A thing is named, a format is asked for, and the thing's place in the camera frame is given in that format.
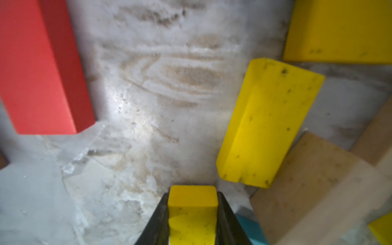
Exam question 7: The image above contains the teal slanted block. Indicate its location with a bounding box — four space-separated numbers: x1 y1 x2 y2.
235 214 268 245

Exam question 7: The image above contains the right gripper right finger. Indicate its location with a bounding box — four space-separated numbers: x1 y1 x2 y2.
215 192 252 245

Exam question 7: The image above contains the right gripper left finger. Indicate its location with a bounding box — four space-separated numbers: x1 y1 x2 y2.
135 193 169 245

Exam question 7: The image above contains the yellow block centre slanted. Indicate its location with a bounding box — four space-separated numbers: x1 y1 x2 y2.
216 58 325 188

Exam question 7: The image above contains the yellow block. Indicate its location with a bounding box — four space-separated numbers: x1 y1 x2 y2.
283 1 392 64
168 185 218 245

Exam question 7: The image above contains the red block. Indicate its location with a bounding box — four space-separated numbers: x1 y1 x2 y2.
1 1 96 135

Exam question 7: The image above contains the natural wood block centre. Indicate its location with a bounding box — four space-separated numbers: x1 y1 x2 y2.
250 132 392 245

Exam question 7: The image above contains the natural wood block slanted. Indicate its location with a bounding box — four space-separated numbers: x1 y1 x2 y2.
351 98 392 178

